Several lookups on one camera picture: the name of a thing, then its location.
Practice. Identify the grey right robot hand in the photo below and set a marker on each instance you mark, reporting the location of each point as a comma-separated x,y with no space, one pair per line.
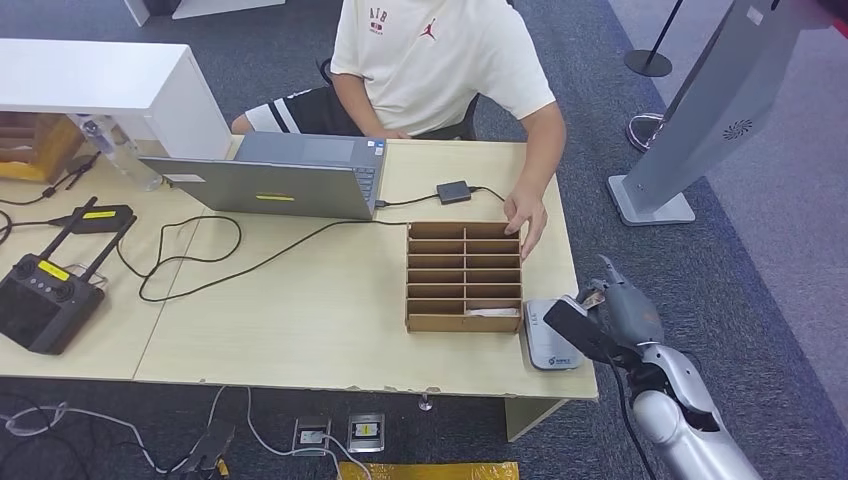
636,314

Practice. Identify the person's right hand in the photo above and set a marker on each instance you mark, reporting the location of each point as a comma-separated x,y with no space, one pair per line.
391,134

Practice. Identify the person's left hand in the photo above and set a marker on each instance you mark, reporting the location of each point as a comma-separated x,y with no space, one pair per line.
526,212

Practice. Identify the wooden card organizer box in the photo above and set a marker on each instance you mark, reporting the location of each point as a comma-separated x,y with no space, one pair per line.
464,324

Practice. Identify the person's left forearm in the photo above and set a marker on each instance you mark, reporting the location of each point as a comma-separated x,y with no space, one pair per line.
546,152

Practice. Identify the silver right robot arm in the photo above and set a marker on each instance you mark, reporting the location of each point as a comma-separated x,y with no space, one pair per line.
676,417

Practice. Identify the person's right forearm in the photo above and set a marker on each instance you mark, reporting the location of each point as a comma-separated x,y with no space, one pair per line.
354,102

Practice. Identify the person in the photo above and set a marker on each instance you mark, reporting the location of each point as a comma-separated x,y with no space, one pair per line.
430,60

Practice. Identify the grey white card reader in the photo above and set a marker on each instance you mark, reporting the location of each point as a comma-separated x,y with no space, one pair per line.
550,351

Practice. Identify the white room key card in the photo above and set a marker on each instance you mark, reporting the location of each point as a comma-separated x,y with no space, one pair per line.
493,311

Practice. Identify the small black adapter box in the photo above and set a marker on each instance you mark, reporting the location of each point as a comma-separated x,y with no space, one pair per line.
454,192

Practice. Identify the black chair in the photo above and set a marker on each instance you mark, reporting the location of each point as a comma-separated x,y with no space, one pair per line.
467,122

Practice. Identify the grey laptop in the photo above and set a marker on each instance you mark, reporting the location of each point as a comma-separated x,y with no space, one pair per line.
265,189

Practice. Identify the chrome stanchion base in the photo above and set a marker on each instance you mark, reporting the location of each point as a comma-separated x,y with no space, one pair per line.
639,132

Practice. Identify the pale wooden table leg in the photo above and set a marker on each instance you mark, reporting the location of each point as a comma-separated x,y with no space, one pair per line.
530,417

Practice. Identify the metal table foot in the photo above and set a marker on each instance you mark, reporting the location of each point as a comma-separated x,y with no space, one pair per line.
425,402

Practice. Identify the grey kiosk stand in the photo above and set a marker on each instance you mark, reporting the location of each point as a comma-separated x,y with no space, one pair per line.
715,99

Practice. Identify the white furniture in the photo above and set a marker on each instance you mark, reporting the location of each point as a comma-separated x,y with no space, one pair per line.
212,6

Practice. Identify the yellow bag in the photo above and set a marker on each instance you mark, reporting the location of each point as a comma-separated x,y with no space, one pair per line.
430,472

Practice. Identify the clear plastic water bottle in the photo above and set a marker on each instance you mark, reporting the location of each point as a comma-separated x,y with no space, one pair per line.
122,156

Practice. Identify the square floor socket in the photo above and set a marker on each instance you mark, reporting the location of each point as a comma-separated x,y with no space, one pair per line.
311,436
366,432

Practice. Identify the white shelf box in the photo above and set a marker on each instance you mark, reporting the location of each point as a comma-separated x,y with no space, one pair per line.
99,73

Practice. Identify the black power brick yellow label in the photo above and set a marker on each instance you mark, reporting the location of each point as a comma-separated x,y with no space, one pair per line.
99,218

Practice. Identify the yellow wooden box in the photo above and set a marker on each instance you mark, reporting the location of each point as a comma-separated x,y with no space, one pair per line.
33,146

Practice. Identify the black floor device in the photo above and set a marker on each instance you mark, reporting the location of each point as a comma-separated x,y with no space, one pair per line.
208,447

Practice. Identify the black remote controller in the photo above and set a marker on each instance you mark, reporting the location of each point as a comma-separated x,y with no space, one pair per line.
40,308

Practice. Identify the black white wrist camera box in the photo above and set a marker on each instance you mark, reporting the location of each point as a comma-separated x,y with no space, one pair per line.
576,328

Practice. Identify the black stanchion post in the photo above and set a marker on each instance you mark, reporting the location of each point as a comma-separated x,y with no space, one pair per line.
648,63

